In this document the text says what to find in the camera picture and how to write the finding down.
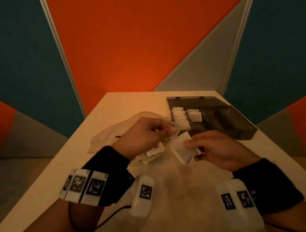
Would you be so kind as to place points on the person's right hand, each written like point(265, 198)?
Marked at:
point(222, 150)

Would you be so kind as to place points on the person's left hand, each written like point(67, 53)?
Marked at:
point(141, 138)

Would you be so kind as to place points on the pile of paper tea bags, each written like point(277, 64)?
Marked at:
point(153, 153)

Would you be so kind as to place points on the dark compartment organizer box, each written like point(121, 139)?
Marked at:
point(229, 119)

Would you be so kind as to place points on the clear plastic bag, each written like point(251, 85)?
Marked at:
point(107, 136)

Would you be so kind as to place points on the row of tea bags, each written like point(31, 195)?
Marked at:
point(179, 117)

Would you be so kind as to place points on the person's right forearm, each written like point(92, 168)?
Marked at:
point(291, 215)

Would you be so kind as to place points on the white marker block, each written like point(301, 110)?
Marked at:
point(94, 199)

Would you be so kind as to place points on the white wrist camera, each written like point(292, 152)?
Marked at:
point(239, 220)
point(141, 205)

